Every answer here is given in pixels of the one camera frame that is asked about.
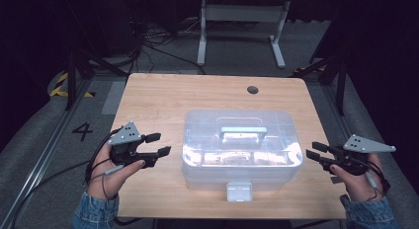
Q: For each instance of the dark curtain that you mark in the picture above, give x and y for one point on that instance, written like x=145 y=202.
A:
x=26 y=58
x=385 y=74

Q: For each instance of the black tripod stand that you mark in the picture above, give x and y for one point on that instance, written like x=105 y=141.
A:
x=70 y=77
x=341 y=81

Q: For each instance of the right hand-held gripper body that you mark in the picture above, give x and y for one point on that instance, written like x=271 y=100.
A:
x=365 y=145

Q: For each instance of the yellow black floor tape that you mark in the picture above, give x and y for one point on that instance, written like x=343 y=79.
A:
x=59 y=87

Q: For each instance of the person's right hand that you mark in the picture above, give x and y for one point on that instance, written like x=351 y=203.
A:
x=362 y=188

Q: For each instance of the white metal desk frame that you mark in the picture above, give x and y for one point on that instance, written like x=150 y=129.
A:
x=243 y=13

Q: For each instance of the clear plastic storage box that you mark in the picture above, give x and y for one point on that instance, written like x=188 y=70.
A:
x=242 y=150

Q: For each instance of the metal floor rail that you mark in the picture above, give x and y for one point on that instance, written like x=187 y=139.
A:
x=39 y=163
x=334 y=107

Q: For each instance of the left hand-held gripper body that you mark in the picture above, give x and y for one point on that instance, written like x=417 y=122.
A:
x=125 y=136

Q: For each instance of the person's left hand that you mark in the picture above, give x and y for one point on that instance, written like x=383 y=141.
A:
x=107 y=179

